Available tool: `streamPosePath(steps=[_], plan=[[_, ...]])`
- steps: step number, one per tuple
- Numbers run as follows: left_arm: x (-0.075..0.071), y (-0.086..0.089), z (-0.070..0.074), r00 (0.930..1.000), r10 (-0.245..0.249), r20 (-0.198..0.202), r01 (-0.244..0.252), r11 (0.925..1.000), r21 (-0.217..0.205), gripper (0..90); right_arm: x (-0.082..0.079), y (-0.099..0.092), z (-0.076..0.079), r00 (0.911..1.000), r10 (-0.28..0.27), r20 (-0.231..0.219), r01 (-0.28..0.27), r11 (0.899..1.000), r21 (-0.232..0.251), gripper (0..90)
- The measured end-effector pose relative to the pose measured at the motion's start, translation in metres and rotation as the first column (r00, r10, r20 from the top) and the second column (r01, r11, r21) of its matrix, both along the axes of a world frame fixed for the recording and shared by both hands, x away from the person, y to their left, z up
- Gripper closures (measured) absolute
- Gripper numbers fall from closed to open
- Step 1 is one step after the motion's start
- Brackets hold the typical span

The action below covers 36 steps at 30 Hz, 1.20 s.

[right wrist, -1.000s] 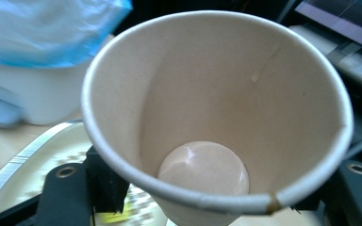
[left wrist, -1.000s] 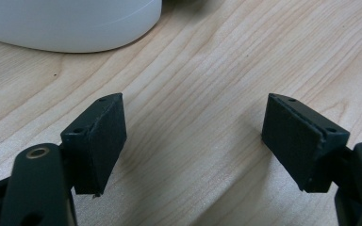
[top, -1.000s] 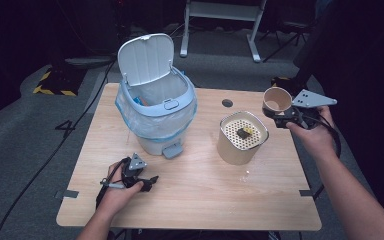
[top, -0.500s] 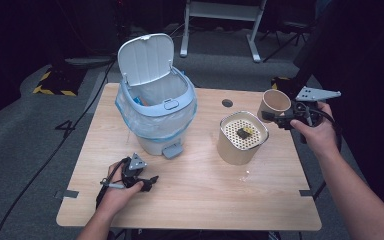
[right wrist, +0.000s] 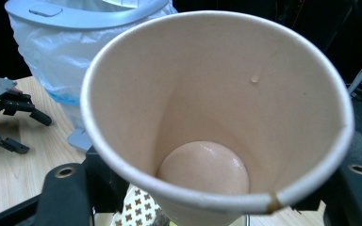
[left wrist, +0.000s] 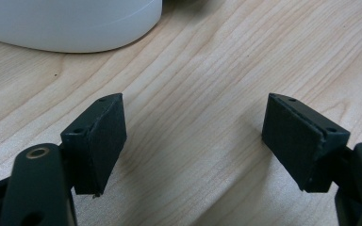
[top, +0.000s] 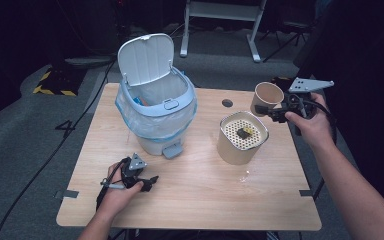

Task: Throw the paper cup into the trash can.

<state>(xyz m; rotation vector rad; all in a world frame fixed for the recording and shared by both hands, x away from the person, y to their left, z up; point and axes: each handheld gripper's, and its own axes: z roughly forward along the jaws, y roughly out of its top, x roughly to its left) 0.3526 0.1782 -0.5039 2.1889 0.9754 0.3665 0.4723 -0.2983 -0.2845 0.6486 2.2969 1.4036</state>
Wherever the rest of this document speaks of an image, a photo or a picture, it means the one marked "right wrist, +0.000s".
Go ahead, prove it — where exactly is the beige paper cup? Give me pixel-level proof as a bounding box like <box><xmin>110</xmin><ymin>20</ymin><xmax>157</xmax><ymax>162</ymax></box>
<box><xmin>79</xmin><ymin>9</ymin><xmax>355</xmax><ymax>226</ymax></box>

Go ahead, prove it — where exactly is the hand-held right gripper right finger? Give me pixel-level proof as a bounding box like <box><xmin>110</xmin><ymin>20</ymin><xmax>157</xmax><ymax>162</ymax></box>
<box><xmin>290</xmin><ymin>173</ymin><xmax>343</xmax><ymax>212</ymax></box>

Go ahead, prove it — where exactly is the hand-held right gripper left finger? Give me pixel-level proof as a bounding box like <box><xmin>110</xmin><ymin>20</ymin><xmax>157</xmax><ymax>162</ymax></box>
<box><xmin>84</xmin><ymin>146</ymin><xmax>130</xmax><ymax>215</ymax></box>

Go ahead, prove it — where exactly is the white plastic bin bag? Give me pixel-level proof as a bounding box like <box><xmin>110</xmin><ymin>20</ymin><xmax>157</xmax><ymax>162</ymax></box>
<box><xmin>8</xmin><ymin>0</ymin><xmax>179</xmax><ymax>130</ymax></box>

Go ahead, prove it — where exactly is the grey trash bin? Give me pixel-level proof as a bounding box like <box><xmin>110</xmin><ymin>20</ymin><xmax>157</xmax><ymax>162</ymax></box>
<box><xmin>4</xmin><ymin>0</ymin><xmax>171</xmax><ymax>153</ymax></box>

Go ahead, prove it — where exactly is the cross-patterned paper wrapper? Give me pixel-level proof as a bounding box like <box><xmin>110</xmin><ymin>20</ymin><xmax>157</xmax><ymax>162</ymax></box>
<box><xmin>110</xmin><ymin>184</ymin><xmax>172</xmax><ymax>226</ymax></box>

